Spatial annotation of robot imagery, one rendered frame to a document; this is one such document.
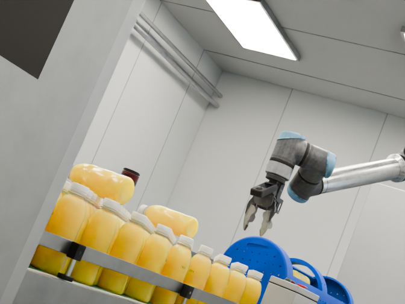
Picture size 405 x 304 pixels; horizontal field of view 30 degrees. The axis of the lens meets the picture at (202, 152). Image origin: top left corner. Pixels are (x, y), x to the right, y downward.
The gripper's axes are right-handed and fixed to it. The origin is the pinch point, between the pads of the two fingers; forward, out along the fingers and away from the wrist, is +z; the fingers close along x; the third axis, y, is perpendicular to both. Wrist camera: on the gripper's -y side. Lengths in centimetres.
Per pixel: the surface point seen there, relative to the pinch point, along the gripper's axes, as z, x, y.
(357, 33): -217, 142, 332
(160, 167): -73, 372, 469
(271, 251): 3.3, 1.1, 23.1
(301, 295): 15.1, -28.0, -7.8
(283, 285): 14.3, -23.3, -12.8
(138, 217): 14, -11, -82
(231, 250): 8.1, 16.6, 23.1
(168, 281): 26, -15, -63
